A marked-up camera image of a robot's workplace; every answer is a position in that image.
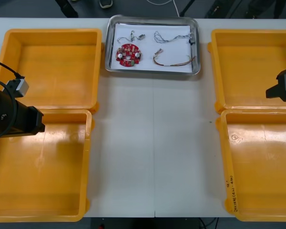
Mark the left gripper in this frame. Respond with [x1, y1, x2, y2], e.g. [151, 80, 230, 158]
[25, 106, 46, 137]

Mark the steel tray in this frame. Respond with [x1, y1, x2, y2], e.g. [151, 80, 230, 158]
[104, 14, 201, 76]

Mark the multicolour wire harness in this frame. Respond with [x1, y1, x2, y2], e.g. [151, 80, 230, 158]
[152, 48, 197, 67]

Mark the round red circuit board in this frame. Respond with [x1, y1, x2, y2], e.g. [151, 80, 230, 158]
[116, 43, 143, 68]

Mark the yellow-orange plastic bin with handwriting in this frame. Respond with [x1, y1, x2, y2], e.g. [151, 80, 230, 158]
[215, 109, 286, 223]

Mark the black stand leg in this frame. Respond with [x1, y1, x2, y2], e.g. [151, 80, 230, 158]
[180, 0, 197, 15]

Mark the person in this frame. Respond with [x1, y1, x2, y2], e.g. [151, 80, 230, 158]
[55, 0, 114, 19]

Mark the white paper sheet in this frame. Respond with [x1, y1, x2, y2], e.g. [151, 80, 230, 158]
[110, 22, 194, 73]

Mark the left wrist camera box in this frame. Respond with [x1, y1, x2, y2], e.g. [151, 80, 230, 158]
[6, 75, 30, 98]

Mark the white floor cable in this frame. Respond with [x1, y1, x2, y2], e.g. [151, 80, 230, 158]
[146, 0, 181, 18]

